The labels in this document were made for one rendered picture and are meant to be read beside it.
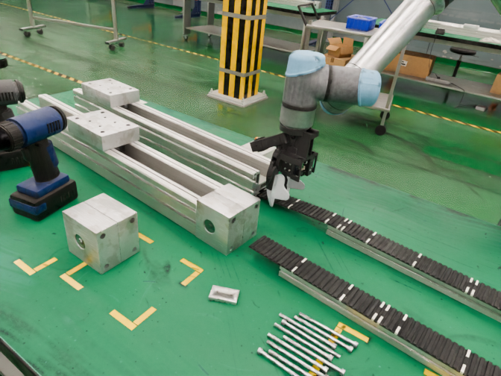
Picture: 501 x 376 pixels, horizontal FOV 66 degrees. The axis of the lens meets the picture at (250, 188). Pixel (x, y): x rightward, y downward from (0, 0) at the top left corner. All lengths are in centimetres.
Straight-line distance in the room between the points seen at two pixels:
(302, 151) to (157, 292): 42
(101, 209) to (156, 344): 27
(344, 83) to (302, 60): 10
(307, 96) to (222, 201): 28
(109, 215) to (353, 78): 54
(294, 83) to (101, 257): 50
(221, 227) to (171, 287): 15
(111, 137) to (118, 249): 34
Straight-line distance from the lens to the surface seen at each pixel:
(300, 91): 81
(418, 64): 562
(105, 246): 74
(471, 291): 85
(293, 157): 86
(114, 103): 131
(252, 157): 101
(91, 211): 77
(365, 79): 83
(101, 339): 67
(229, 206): 77
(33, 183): 95
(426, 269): 85
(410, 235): 99
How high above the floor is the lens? 130
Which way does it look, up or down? 30 degrees down
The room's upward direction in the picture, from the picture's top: 6 degrees clockwise
